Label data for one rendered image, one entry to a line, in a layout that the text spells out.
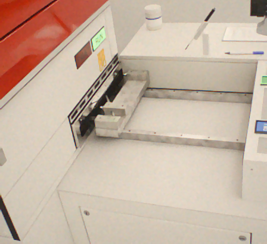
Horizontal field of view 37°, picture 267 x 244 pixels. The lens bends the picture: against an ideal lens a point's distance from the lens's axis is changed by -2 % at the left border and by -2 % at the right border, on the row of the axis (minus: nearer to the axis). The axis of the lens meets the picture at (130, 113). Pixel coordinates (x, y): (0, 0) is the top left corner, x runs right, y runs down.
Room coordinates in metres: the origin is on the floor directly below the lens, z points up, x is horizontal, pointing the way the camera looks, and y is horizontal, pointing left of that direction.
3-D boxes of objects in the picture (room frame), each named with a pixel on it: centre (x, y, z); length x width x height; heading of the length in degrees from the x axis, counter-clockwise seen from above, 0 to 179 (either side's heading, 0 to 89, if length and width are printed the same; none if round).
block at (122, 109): (1.19, 0.04, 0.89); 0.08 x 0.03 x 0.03; 67
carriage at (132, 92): (1.26, 0.01, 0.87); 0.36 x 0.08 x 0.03; 157
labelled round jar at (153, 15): (1.71, -0.17, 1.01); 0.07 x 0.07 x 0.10
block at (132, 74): (1.41, -0.05, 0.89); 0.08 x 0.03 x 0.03; 67
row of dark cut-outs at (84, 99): (1.26, 0.10, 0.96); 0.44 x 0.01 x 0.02; 157
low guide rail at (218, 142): (1.06, -0.11, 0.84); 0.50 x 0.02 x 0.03; 67
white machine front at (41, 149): (1.10, 0.18, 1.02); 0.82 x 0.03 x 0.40; 157
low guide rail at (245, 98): (1.30, -0.22, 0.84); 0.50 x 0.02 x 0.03; 67
